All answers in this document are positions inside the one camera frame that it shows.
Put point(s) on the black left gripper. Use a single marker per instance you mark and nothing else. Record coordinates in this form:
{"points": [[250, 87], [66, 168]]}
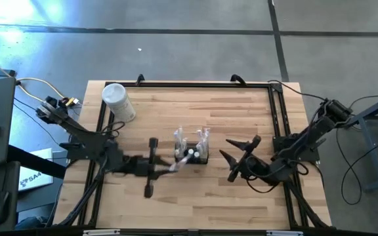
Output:
{"points": [[139, 167]]}

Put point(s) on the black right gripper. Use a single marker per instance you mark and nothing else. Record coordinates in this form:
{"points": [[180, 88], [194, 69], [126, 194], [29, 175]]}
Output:
{"points": [[258, 168]]}

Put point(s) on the orange toothbrush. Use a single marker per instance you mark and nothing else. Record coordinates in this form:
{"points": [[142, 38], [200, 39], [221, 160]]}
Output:
{"points": [[206, 132], [180, 164], [199, 136], [184, 144]]}

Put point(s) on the blue mouthwash bottle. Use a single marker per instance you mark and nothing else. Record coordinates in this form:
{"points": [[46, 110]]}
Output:
{"points": [[190, 151], [196, 154]]}

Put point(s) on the blue toothbrush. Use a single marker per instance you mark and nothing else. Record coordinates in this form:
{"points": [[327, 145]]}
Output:
{"points": [[180, 134], [204, 149]]}

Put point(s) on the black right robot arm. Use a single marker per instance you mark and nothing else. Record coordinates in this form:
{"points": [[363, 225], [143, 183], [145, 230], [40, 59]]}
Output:
{"points": [[307, 141]]}

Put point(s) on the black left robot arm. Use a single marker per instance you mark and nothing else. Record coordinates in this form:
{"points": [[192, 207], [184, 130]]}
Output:
{"points": [[77, 129]]}

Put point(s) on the white wipes canister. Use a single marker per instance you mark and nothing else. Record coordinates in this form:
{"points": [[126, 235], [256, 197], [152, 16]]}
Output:
{"points": [[118, 101]]}

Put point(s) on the black diagonal beam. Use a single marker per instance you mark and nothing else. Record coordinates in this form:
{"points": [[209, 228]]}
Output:
{"points": [[38, 162]]}

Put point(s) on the white printed box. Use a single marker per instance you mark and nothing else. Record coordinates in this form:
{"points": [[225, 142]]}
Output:
{"points": [[34, 177]]}

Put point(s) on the black frame clamp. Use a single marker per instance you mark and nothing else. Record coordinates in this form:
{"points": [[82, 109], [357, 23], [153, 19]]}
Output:
{"points": [[238, 78], [139, 78]]}

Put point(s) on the silver metal bracket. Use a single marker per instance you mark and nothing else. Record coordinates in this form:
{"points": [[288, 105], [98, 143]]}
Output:
{"points": [[284, 233], [100, 232]]}

